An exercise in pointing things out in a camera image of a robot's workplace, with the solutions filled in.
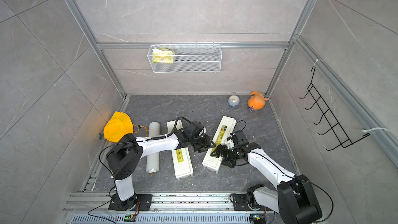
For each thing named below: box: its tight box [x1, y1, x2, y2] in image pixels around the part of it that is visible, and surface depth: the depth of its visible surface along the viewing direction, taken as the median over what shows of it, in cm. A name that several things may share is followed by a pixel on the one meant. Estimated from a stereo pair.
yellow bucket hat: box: [103, 110, 134, 143], surface depth 103 cm
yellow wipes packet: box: [151, 47, 175, 64], surface depth 88 cm
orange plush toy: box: [247, 90, 270, 111], surface depth 109 cm
